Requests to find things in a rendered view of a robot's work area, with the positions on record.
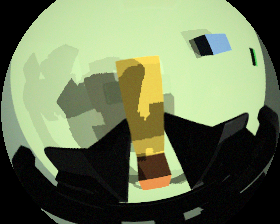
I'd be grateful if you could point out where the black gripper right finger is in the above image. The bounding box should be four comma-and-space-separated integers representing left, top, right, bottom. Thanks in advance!
164, 113, 249, 189

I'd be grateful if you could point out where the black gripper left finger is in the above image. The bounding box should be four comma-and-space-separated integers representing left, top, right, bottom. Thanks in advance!
44, 118, 131, 203

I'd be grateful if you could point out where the blue rectangular block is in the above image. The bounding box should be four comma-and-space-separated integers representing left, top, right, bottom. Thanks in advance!
192, 33, 231, 56

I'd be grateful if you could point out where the yellow bar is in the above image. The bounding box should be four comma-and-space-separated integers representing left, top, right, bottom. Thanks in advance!
115, 56, 172, 191

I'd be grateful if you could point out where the green rectangular bar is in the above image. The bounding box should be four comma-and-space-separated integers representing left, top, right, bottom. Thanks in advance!
250, 47, 257, 67

